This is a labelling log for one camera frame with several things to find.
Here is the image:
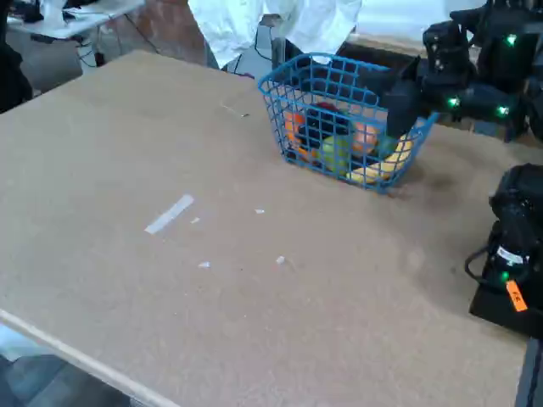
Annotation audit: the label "round light green toy fruit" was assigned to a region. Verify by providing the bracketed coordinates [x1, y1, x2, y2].
[320, 135, 353, 176]

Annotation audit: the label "small black camera box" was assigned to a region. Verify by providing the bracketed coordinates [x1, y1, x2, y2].
[423, 20, 474, 86]

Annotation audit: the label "white crumpled cloth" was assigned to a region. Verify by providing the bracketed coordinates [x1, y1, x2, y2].
[188, 0, 364, 69]

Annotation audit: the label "dark black bulky object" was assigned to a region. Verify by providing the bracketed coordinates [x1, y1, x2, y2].
[0, 0, 34, 114]

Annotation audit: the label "black toy grapes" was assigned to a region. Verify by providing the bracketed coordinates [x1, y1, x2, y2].
[295, 103, 354, 150]

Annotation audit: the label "long white tape strip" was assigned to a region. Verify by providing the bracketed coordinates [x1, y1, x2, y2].
[143, 193, 195, 236]

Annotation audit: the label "white folding table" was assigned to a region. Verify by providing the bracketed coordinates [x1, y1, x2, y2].
[6, 0, 145, 42]

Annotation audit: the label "red-orange toy pomegranate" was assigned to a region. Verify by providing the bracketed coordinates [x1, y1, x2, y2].
[350, 122, 381, 156]

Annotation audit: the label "wooden bench top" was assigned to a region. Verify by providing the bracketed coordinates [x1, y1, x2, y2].
[345, 32, 425, 59]

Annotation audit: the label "toy orange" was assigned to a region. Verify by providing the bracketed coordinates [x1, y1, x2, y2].
[283, 110, 317, 164]

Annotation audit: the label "grey metal stand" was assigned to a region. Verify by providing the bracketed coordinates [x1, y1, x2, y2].
[257, 12, 298, 64]

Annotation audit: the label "orange label tag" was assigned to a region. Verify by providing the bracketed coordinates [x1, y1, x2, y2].
[505, 279, 529, 313]

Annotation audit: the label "yellow toy banana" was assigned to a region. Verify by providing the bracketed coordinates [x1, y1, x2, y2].
[345, 135, 415, 186]

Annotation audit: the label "dark green toy fruit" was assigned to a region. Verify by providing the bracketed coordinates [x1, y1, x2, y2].
[377, 135, 399, 159]

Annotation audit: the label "thin pale tape sliver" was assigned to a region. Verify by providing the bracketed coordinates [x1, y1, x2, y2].
[220, 103, 251, 118]

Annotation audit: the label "blue wire basket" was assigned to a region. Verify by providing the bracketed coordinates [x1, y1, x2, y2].
[257, 52, 440, 195]

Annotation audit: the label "black base power cable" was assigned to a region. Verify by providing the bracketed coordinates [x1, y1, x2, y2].
[464, 243, 497, 283]

